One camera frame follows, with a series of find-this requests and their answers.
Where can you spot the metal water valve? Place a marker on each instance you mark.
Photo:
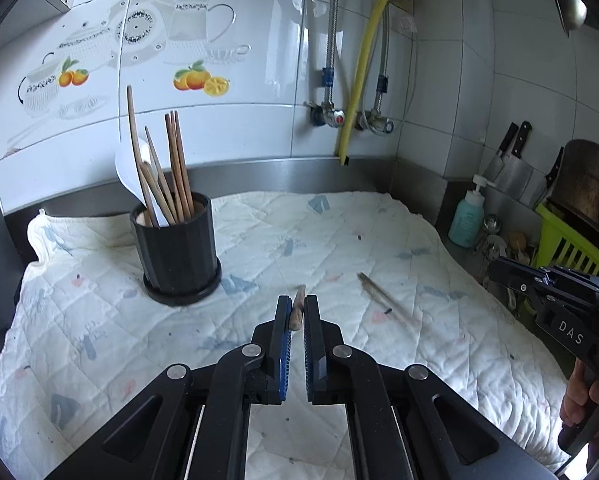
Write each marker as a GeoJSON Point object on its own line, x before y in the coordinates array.
{"type": "Point", "coordinates": [329, 116]}
{"type": "Point", "coordinates": [379, 122]}

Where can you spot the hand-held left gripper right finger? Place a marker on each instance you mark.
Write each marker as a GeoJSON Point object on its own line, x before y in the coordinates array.
{"type": "Point", "coordinates": [309, 360]}

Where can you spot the person's right hand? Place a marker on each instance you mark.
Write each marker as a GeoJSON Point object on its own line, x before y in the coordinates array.
{"type": "Point", "coordinates": [574, 400]}

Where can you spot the wooden chopstick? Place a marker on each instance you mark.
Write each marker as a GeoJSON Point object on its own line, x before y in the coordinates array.
{"type": "Point", "coordinates": [379, 292]}
{"type": "Point", "coordinates": [163, 195]}
{"type": "Point", "coordinates": [132, 130]}
{"type": "Point", "coordinates": [178, 160]}
{"type": "Point", "coordinates": [184, 160]}
{"type": "Point", "coordinates": [152, 190]}
{"type": "Point", "coordinates": [297, 310]}
{"type": "Point", "coordinates": [173, 160]}
{"type": "Point", "coordinates": [156, 160]}

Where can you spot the white quilted mat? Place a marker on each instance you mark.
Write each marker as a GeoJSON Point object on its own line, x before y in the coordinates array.
{"type": "Point", "coordinates": [279, 240]}

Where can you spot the green soap pump bottle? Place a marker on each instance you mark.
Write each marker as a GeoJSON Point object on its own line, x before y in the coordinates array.
{"type": "Point", "coordinates": [467, 220]}

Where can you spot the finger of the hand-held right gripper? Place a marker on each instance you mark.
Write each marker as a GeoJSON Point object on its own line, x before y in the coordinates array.
{"type": "Point", "coordinates": [519, 282]}
{"type": "Point", "coordinates": [529, 266]}

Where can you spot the black utensil holder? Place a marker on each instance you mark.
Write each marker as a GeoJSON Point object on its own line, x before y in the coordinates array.
{"type": "Point", "coordinates": [179, 255]}

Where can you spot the white plastic rice spoon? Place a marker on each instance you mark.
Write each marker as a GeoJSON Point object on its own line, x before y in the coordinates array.
{"type": "Point", "coordinates": [127, 170]}

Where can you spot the green plastic dish rack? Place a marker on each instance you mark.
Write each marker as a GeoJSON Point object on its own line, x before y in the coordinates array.
{"type": "Point", "coordinates": [554, 240]}

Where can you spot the dark metal pan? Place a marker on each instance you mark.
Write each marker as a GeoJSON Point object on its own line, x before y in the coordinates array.
{"type": "Point", "coordinates": [589, 185]}

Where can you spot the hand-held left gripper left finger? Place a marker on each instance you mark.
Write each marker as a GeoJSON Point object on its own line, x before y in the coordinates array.
{"type": "Point", "coordinates": [285, 360]}

